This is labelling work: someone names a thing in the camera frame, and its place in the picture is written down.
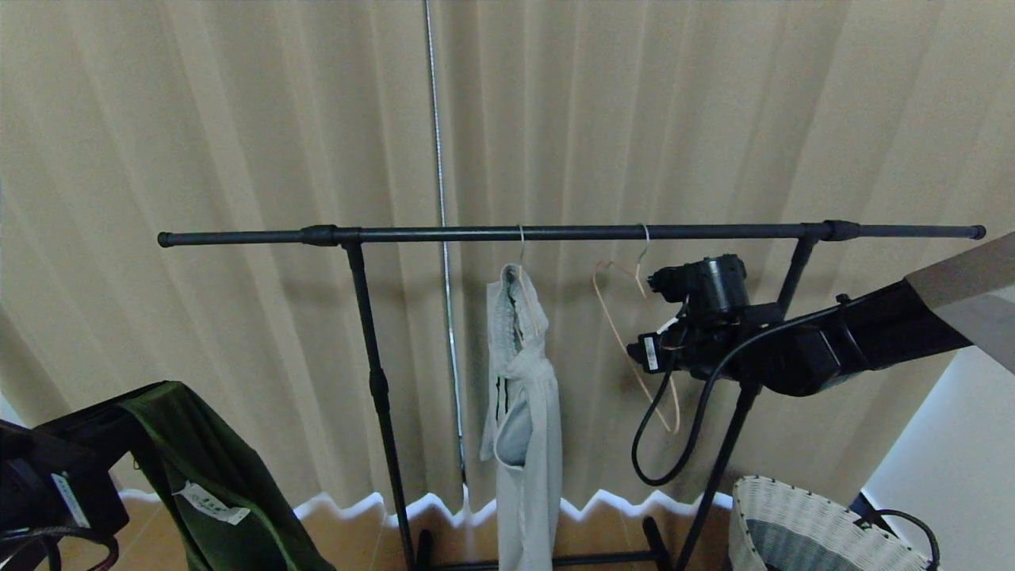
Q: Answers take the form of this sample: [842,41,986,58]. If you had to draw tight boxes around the pink clothes hanger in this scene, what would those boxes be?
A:
[592,224,683,435]
[517,224,542,338]

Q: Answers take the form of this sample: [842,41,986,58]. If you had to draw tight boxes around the beige curtain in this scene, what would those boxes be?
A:
[0,0,1015,520]

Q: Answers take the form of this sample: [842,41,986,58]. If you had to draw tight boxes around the white laundry basket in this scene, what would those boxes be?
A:
[728,474,941,571]

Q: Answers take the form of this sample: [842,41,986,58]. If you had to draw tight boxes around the pale grey shorts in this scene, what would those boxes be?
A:
[479,264,563,571]

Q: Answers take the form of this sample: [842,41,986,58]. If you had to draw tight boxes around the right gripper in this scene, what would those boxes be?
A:
[626,321,742,381]

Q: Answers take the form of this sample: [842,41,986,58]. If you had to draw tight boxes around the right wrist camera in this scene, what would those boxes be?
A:
[648,266,707,305]

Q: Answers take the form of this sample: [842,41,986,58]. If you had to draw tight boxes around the black clothes rack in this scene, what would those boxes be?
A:
[157,220,987,571]

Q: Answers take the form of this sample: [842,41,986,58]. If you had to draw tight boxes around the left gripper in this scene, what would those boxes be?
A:
[0,419,132,550]

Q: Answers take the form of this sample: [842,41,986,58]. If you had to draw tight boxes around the green garment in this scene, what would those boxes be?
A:
[117,381,335,571]

